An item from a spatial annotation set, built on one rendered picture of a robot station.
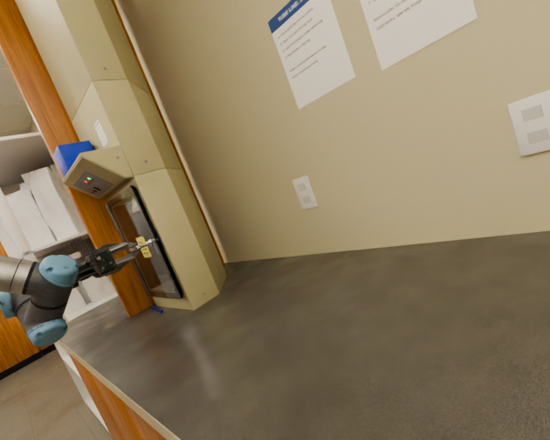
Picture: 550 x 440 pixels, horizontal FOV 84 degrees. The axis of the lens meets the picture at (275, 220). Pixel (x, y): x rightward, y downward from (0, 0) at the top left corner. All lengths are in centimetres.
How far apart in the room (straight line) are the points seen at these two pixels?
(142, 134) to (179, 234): 34
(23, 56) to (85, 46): 41
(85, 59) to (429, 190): 105
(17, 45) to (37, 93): 18
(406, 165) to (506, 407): 61
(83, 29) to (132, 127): 31
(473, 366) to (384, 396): 12
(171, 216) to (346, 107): 64
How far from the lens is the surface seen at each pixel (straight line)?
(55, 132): 144
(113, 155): 105
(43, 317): 92
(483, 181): 87
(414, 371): 50
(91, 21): 124
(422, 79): 87
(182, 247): 106
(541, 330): 55
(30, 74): 153
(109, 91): 113
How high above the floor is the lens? 125
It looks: 8 degrees down
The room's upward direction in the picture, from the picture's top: 21 degrees counter-clockwise
